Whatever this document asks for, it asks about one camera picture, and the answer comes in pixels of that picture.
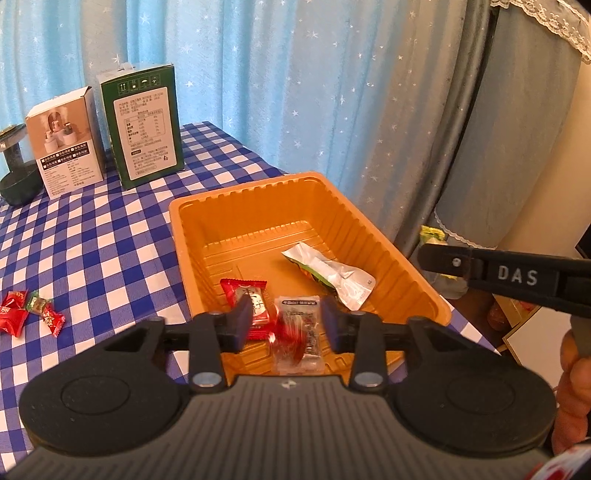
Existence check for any white product box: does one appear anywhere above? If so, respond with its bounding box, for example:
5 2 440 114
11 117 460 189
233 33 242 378
25 86 106 199

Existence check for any dark glass humidifier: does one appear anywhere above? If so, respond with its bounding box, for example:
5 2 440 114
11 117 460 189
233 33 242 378
0 124 44 207

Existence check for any person's right hand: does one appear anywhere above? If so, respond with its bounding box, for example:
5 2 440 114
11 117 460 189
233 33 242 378
551 330 591 455

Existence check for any red white printed clothing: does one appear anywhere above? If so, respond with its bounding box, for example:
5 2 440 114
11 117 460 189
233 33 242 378
531 440 591 480

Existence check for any small red candy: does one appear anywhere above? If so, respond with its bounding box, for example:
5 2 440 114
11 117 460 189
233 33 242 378
41 310 65 339

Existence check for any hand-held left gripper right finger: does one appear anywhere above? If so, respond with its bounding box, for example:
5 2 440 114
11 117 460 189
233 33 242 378
321 295 502 395

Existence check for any cardboard box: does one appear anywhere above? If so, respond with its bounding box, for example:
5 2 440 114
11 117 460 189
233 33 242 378
501 295 555 356

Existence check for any white snack packet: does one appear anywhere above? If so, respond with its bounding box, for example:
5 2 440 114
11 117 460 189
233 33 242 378
281 242 376 311

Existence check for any blue white checkered tablecloth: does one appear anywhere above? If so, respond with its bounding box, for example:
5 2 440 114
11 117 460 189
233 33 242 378
0 121 502 462

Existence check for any grey curtain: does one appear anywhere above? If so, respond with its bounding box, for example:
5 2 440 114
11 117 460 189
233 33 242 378
392 0 499 259

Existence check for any orange plastic tray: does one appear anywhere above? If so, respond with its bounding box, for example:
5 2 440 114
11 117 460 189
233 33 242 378
168 172 452 374

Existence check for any grey cloth with lace trim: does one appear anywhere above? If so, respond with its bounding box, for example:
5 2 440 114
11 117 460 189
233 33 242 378
434 0 591 250

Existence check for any green carton box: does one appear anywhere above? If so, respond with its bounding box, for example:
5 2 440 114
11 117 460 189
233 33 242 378
100 62 186 191

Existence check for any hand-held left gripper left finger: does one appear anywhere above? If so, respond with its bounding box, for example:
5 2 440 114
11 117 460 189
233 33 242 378
104 292 254 395

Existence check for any large red candy packet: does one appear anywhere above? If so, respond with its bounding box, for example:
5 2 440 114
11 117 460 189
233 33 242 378
219 277 271 341

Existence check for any blue star curtain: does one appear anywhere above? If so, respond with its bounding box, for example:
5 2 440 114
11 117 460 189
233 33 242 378
0 0 467 250

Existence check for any clear dark snack packet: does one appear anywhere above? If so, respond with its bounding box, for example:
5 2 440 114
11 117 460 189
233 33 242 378
272 295 324 376

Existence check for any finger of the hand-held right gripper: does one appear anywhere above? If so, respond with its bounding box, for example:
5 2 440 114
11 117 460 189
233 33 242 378
418 241 472 279

